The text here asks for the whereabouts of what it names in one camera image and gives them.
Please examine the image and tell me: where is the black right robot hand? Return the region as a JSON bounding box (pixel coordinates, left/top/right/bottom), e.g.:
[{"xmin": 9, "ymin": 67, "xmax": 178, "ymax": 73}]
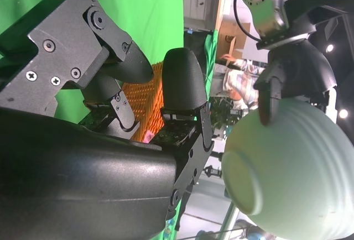
[{"xmin": 0, "ymin": 0, "xmax": 215, "ymax": 240}]

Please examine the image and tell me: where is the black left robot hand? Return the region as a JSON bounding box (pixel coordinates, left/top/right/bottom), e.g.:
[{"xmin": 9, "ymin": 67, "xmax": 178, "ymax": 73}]
[{"xmin": 253, "ymin": 38, "xmax": 338, "ymax": 126}]

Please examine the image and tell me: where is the grey round bowl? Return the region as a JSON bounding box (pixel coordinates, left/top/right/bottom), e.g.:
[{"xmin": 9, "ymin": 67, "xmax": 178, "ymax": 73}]
[{"xmin": 222, "ymin": 97, "xmax": 354, "ymax": 240}]

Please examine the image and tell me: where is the orange wicker basket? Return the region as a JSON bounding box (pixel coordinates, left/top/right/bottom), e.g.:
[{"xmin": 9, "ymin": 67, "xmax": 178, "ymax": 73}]
[{"xmin": 121, "ymin": 61, "xmax": 164, "ymax": 143}]

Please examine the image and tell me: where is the brown cardboard box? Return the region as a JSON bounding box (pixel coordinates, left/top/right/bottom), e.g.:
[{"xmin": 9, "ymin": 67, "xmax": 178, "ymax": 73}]
[{"xmin": 215, "ymin": 21, "xmax": 251, "ymax": 66}]

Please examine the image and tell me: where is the green leafy plant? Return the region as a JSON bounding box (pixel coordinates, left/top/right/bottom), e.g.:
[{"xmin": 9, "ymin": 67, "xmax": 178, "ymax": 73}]
[{"xmin": 210, "ymin": 96, "xmax": 246, "ymax": 138}]

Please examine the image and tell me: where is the green tablecloth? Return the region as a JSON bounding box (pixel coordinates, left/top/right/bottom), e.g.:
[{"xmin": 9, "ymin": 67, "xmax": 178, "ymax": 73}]
[{"xmin": 0, "ymin": 0, "xmax": 222, "ymax": 240}]

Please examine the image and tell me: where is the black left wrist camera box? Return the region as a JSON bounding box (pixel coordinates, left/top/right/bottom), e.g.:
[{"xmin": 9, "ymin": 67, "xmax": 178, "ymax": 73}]
[{"xmin": 256, "ymin": 0, "xmax": 354, "ymax": 50}]

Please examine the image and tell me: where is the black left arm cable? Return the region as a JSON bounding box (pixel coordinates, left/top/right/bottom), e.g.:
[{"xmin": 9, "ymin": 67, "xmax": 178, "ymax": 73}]
[{"xmin": 233, "ymin": 0, "xmax": 262, "ymax": 41}]

